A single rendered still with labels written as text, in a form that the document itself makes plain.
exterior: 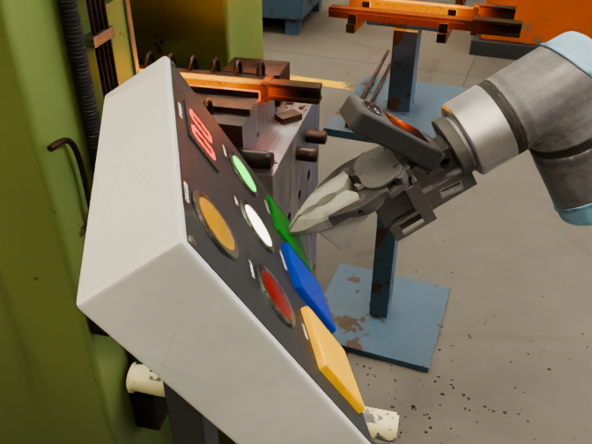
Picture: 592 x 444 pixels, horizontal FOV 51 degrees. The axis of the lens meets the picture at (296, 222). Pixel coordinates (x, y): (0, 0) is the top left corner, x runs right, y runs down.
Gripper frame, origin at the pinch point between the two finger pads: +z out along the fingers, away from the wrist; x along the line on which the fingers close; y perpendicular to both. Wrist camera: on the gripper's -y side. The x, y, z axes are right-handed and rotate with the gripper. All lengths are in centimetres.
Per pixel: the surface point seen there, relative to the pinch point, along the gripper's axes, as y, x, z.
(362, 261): 113, 119, 8
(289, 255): -3.0, -8.6, 1.1
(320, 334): -2.2, -19.6, 0.8
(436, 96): 53, 94, -37
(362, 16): 17, 82, -27
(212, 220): -18.2, -20.9, 1.2
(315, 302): 0.0, -13.5, 0.9
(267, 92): 3.8, 44.0, -2.1
